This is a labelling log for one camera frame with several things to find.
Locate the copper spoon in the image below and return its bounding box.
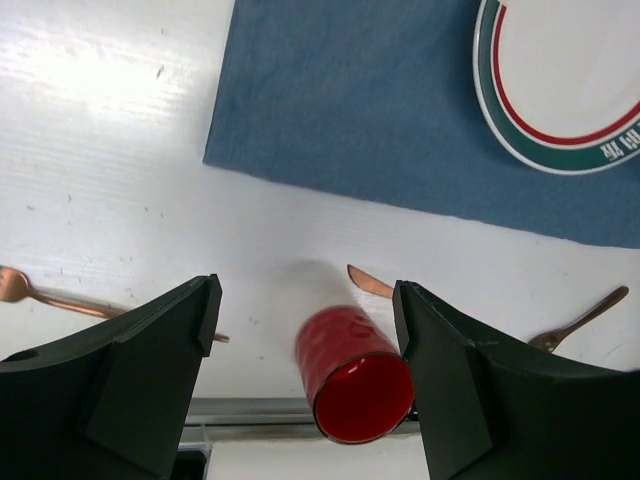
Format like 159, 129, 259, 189
528, 286, 629, 353

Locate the aluminium table edge rail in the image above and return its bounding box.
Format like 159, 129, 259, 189
182, 397, 421, 439

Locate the copper knife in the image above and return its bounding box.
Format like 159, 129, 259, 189
346, 264, 393, 299

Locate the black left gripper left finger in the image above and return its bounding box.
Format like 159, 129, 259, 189
1, 275, 222, 479

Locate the copper fork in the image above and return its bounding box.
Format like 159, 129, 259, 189
0, 266, 231, 345

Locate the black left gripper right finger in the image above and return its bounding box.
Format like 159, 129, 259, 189
393, 281, 639, 479

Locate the white plate with green rim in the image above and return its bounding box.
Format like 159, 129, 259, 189
472, 1, 639, 175

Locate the blue cloth placemat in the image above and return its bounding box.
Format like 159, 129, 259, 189
204, 1, 639, 248

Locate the red mug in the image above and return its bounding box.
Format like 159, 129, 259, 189
295, 305, 415, 445

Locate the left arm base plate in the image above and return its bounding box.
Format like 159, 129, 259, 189
170, 442, 212, 480

